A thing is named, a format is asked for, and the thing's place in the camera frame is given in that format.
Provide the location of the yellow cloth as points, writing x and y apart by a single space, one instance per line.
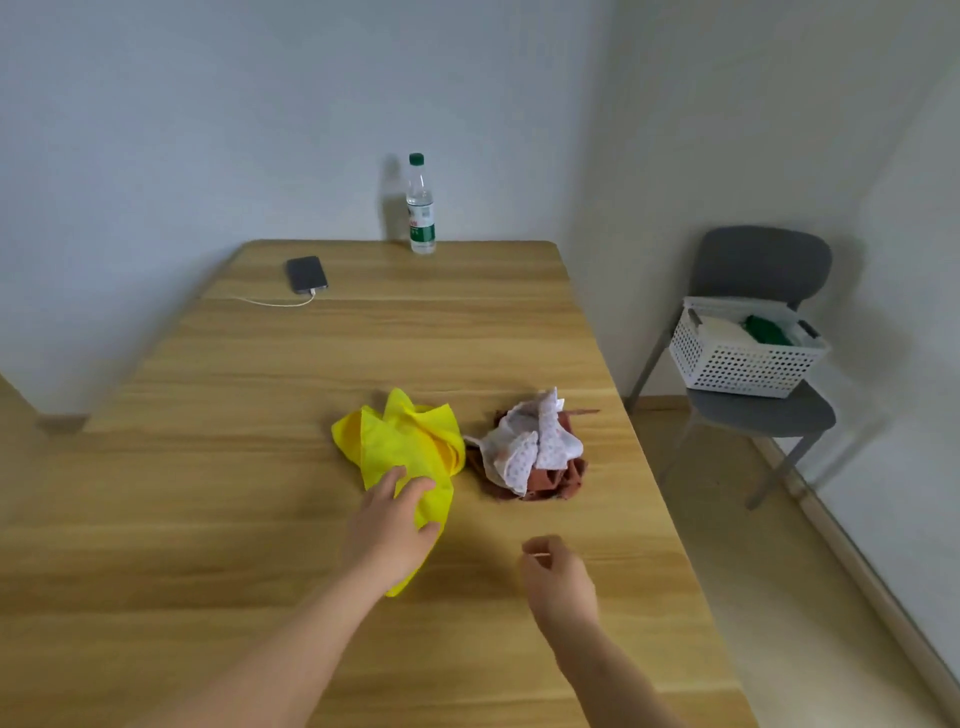
405 442

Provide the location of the person's right hand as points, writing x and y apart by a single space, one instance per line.
559 592

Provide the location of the green cloth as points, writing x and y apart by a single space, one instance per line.
769 330

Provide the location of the person's left forearm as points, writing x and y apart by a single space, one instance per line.
255 667

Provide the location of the grey smartphone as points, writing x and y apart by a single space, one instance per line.
307 274

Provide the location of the small white towel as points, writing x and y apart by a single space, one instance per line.
720 330

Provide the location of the clear green-label water bottle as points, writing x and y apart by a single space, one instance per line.
421 206

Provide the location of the lilac dotted white cloth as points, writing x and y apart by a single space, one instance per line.
532 442

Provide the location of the person's left hand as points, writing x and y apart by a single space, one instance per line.
386 532

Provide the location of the white plastic basket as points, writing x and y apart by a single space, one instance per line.
739 367

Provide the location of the grey chair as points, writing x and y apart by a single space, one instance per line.
761 259

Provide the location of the wooden table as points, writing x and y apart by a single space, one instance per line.
187 450

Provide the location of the person's right forearm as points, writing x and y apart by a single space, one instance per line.
615 690

